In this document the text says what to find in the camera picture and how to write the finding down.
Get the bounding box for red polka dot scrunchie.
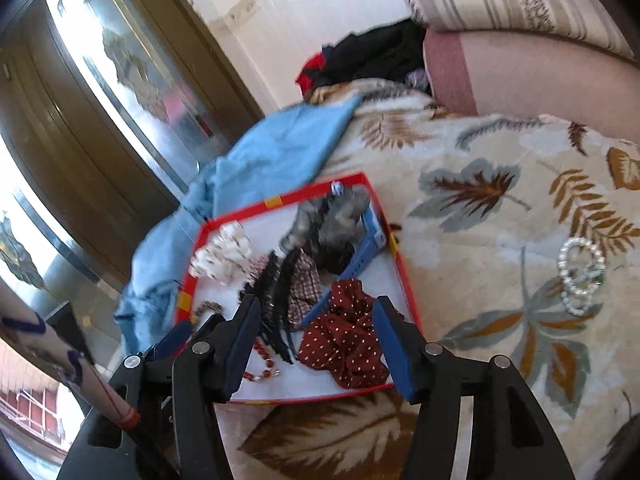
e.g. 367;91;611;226
297;279;396;391

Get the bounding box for blue watch strap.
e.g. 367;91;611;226
297;205;388;333

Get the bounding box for pink bolster cushion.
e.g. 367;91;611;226
422;27;640;133

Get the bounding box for blue cloth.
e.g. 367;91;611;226
114;95;363;356

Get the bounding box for red cardboard box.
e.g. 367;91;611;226
172;172;425;405

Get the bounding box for pearl bracelet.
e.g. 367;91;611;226
557;237;607;317

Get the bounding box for striped floral cushion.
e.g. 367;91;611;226
395;0;636;61

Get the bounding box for leopard print hair band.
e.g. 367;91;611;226
192;300;226;323

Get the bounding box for black clothes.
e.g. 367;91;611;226
320;19;428;93

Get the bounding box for leaf printed blanket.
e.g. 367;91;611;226
215;77;640;480

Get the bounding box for purple cloth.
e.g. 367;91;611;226
405;70;433;96

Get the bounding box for wooden glass door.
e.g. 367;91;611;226
0;0;266;311

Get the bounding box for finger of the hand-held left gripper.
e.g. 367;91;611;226
150;317;198;361

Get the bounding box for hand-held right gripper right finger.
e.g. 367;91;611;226
371;295;576;480

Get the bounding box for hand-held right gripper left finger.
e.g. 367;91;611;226
57;294;262;480

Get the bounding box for black hair clip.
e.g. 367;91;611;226
237;247;313;366

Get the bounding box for red cloth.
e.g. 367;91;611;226
295;52;328;98

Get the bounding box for white dotted scrunchie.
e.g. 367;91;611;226
192;222;266;286

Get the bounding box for red plaid scrunchie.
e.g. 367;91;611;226
245;250;323;331

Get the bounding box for grey scrunchie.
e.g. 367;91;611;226
277;185;373;276

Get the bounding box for red bead bracelet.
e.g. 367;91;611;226
242;337;281;383

